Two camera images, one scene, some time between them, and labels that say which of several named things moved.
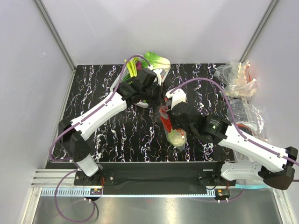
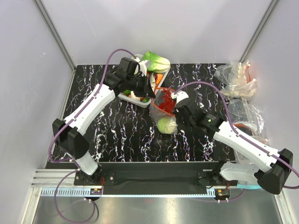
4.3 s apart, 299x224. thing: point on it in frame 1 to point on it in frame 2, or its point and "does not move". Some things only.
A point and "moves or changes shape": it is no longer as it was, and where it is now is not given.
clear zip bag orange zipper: x=177 y=138 moves or changes shape
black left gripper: x=160 y=100 to x=146 y=90
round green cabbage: x=177 y=137 to x=167 y=125
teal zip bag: x=241 y=186 does not move
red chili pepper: x=164 y=116 moves or changes shape
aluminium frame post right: x=271 y=7 does not move
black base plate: x=151 y=173 does not move
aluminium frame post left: x=56 y=36 does not move
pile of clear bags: x=236 y=80 does not move
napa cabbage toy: x=155 y=62 does not move
